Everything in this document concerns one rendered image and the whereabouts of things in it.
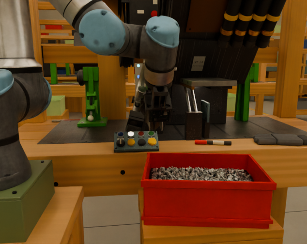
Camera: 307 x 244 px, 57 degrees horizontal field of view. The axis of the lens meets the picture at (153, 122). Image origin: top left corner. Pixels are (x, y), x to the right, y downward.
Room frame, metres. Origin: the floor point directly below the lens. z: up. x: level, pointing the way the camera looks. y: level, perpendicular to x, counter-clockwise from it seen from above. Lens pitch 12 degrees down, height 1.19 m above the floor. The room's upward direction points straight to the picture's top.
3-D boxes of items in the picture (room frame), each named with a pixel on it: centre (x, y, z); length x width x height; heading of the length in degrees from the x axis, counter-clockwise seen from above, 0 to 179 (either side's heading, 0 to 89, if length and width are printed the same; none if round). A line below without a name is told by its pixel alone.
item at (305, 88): (9.84, -5.36, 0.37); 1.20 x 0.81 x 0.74; 100
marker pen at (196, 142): (0.98, -0.21, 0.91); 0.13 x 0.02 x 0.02; 82
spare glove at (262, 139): (1.02, -0.47, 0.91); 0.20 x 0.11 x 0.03; 85
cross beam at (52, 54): (1.62, -0.06, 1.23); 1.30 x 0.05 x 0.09; 96
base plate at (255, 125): (1.25, -0.10, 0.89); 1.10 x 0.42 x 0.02; 96
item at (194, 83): (1.16, -0.19, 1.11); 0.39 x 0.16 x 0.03; 6
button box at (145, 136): (0.94, 0.06, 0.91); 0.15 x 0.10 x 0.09; 96
